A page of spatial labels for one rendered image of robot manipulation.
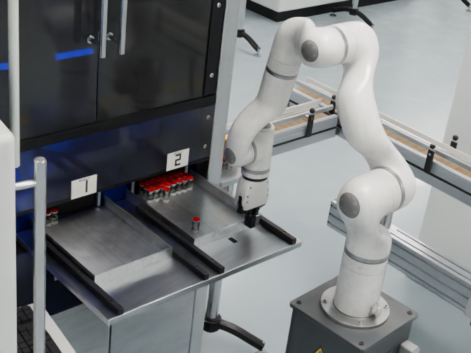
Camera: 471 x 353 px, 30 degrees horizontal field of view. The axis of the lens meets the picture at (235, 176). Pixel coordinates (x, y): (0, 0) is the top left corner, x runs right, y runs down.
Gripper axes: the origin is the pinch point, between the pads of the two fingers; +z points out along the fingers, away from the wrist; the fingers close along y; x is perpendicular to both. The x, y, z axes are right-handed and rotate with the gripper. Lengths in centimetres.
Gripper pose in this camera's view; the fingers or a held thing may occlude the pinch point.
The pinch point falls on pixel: (249, 220)
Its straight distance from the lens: 264.1
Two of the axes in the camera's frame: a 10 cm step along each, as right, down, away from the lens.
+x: 6.6, 3.9, -6.4
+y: -7.5, 2.4, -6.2
